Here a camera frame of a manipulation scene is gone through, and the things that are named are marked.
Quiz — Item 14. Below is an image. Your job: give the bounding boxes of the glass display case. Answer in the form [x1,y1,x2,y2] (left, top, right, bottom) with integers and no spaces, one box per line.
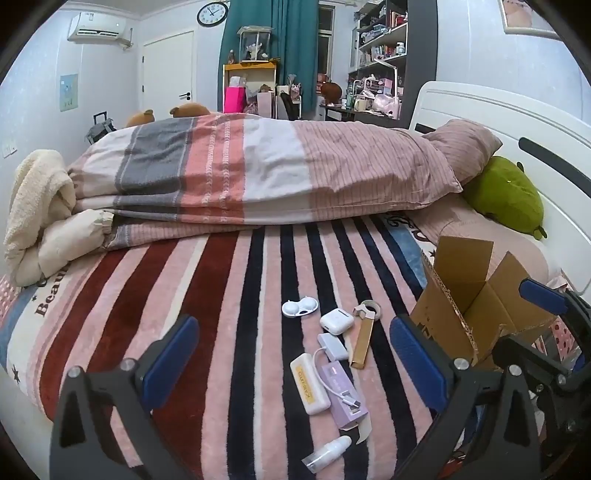
[238,25,273,63]

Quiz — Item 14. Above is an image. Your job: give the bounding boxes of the teal curtain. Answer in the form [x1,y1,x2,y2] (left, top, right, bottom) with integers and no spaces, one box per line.
[217,0,321,115]

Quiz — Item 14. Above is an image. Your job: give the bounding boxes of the black suitcase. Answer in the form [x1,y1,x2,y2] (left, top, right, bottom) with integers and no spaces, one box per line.
[85,111,116,145]

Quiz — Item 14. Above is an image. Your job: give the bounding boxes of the framed wall picture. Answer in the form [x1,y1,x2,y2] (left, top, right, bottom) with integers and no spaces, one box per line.
[499,0,560,40]

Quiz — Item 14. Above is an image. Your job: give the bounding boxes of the brown plush on desk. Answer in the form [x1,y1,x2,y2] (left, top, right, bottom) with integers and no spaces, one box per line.
[320,81,342,106]

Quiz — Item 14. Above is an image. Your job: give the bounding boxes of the white contact lens case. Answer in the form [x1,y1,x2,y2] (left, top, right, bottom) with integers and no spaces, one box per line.
[281,296,318,318]

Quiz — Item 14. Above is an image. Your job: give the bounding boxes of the purple small box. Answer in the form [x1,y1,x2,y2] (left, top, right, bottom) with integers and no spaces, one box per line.
[318,361,372,444]

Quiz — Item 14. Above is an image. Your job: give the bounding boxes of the white door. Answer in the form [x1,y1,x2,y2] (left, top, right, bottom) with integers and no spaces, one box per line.
[141,31,193,120]

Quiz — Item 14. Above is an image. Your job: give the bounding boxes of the white small bottle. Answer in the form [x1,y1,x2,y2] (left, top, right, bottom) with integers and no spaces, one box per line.
[301,435,352,474]

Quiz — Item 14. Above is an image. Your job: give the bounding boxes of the cream fluffy blanket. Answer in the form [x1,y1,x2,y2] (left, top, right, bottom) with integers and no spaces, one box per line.
[4,149,113,287]

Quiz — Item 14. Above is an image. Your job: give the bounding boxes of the yellow wooden shelf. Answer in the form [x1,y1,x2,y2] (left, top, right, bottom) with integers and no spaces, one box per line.
[221,61,279,116]

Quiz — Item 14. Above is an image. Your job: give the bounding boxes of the tape roll with dispenser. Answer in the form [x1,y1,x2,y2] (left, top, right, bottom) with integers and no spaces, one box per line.
[353,300,382,321]

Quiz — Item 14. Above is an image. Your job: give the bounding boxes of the white earbuds case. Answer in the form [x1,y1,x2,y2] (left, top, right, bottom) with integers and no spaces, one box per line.
[320,308,355,336]

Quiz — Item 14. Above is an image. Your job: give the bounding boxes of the dark tall bookshelf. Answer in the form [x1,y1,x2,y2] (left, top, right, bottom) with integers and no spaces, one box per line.
[349,0,439,127]

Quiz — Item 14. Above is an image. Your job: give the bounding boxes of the white bed headboard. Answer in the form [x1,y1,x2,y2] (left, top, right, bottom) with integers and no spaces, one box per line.
[410,81,590,299]

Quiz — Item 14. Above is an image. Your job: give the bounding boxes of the striped folded quilt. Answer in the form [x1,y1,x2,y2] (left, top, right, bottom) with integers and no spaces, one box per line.
[69,114,462,250]

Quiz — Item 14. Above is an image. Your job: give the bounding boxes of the white yellow label case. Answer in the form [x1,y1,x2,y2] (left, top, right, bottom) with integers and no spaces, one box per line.
[290,353,331,416]

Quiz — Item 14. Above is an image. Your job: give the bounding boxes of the striped fleece blanket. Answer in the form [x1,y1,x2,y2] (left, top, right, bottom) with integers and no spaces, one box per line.
[1,214,435,479]

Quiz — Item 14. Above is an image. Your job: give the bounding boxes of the green plush toy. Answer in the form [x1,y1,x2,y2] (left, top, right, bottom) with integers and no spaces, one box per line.
[463,156,547,240]

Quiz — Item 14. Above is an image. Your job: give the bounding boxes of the brown teddy bear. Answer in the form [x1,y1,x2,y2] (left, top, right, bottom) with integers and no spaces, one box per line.
[169,102,211,118]
[126,109,155,128]

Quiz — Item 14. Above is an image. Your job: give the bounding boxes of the pink striped pillow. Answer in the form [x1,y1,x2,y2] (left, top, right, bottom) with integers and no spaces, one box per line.
[423,119,503,185]

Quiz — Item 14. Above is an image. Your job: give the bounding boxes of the white air conditioner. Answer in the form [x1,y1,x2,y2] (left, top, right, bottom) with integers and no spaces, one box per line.
[67,11,132,48]

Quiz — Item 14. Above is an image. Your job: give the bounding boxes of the white cable adapter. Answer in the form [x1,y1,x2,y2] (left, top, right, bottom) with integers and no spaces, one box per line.
[312,333,362,411]

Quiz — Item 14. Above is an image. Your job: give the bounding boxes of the brown cardboard box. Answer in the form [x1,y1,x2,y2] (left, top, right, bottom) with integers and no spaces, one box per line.
[411,236,556,370]

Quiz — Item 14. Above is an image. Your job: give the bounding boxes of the pink gift bag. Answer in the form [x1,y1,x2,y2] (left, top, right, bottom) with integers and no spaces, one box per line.
[223,86,245,113]

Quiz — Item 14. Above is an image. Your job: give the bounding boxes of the round wall clock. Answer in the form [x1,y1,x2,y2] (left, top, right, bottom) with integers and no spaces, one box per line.
[197,1,229,28]

